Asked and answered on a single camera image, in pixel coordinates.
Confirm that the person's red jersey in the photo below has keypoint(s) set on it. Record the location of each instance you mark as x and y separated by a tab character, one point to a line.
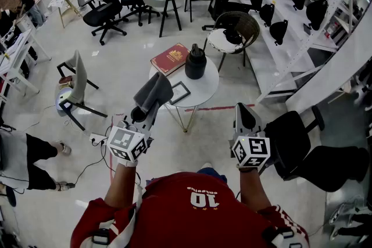
189	226

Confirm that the red hardcover book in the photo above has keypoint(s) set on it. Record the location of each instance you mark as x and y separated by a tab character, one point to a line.
168	59

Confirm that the white seat cushion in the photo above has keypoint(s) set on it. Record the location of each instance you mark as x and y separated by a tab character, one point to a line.
216	40

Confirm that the small black bag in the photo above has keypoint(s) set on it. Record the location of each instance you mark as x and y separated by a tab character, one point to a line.
232	36

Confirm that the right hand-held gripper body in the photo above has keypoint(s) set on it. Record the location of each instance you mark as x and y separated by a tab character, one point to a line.
251	151

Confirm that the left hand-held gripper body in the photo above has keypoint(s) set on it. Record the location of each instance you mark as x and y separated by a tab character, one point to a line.
126	139

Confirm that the red and gold box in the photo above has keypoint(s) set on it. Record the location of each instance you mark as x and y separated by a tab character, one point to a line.
65	79

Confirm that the person's left forearm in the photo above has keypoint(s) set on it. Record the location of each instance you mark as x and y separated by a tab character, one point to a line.
120	186

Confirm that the white round floor device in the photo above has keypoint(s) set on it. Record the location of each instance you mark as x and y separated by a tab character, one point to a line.
64	94

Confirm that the dark phone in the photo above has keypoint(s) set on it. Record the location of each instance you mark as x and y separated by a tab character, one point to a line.
307	29

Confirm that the white desk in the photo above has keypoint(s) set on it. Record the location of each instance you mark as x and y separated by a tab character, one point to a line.
17	46

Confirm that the person's left hand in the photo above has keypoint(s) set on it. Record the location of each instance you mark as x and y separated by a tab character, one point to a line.
128	164

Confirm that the dark wicker chair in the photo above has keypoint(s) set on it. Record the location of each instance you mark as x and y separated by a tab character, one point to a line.
250	26

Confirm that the person's right white shoe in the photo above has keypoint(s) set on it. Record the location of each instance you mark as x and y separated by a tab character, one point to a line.
206	165

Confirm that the black picture frame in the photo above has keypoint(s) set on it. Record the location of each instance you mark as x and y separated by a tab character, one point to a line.
180	92

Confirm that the grey knitted sock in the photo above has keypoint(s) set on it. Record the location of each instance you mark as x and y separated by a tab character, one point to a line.
154	90

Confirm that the white power strip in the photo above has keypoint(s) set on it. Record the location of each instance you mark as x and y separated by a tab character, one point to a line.
97	138

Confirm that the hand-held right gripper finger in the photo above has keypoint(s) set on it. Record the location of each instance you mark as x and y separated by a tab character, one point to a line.
236	123
258	126

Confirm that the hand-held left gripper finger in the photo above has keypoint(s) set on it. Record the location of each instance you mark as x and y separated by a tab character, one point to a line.
135	116
151	120

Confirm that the person's right forearm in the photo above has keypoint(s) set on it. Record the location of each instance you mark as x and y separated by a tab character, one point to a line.
253	188

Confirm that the white shelving rack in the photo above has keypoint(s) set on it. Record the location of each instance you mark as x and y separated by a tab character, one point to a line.
290	49

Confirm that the round white side table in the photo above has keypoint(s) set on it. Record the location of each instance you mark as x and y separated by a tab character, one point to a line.
206	87

